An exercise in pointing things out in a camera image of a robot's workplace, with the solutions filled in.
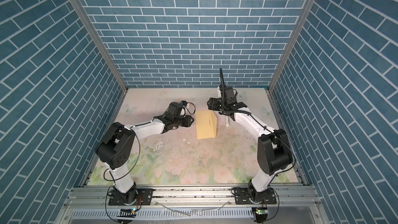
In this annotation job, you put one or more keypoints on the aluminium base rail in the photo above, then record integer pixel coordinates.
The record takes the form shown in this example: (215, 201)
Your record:
(194, 195)

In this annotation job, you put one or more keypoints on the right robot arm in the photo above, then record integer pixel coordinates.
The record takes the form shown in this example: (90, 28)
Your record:
(274, 154)

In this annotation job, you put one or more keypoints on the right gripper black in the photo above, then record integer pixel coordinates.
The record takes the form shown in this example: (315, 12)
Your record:
(214, 102)

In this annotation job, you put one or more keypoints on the left corner aluminium post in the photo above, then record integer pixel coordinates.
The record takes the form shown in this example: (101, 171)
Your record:
(87, 23)

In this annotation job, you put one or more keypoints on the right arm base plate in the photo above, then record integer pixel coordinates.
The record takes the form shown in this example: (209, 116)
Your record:
(248, 195)

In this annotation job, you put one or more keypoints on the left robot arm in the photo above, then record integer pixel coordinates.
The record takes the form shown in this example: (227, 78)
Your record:
(116, 144)

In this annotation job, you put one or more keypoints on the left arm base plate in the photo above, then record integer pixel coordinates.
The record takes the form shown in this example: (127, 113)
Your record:
(136, 197)

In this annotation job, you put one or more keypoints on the corner aluminium post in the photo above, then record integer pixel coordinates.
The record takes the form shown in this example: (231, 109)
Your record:
(87, 23)
(292, 40)

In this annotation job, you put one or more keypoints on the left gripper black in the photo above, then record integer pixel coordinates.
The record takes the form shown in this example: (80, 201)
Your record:
(187, 122)

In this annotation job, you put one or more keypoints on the right corner aluminium post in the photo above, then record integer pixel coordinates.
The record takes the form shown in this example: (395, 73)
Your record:
(292, 40)

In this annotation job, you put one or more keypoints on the yellow envelope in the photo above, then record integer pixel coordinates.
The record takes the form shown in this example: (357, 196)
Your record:
(206, 124)

